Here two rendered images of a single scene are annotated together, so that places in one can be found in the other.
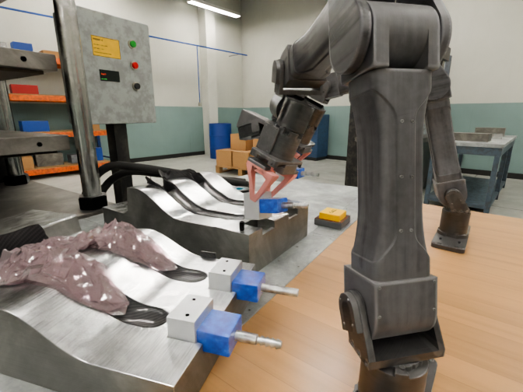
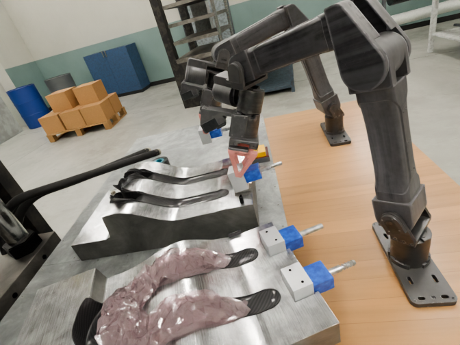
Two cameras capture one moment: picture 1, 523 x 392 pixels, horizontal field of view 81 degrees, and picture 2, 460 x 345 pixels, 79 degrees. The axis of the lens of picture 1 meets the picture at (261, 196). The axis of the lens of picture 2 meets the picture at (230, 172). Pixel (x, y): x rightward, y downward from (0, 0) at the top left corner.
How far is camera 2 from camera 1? 0.33 m
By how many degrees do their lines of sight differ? 27
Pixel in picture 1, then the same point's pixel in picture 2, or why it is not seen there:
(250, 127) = (215, 121)
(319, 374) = (364, 263)
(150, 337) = (286, 309)
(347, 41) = (367, 72)
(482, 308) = not seen: hidden behind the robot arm
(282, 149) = (252, 131)
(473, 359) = not seen: hidden behind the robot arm
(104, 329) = (254, 326)
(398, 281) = (415, 197)
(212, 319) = (310, 274)
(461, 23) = not seen: outside the picture
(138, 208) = (124, 228)
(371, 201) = (391, 161)
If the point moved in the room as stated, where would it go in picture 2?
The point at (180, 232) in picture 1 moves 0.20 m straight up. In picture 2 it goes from (182, 228) to (152, 159)
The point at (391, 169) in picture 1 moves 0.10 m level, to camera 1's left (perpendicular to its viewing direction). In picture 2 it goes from (403, 140) to (359, 170)
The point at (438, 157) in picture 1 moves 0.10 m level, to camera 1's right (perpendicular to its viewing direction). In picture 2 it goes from (317, 84) to (338, 74)
